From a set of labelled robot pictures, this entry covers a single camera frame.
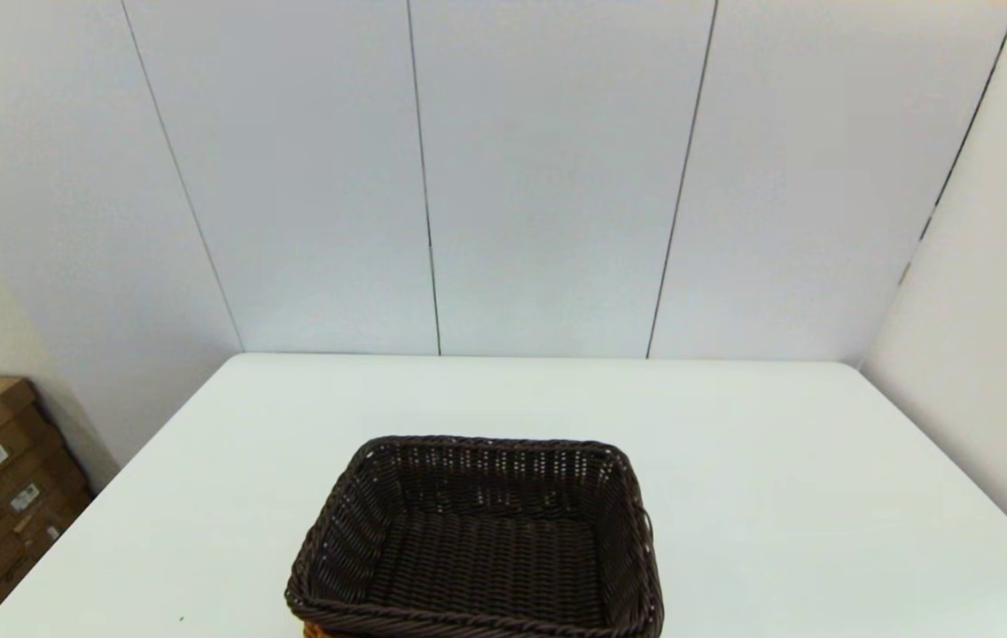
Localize dark brown wicker basket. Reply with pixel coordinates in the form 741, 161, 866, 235
284, 434, 666, 638

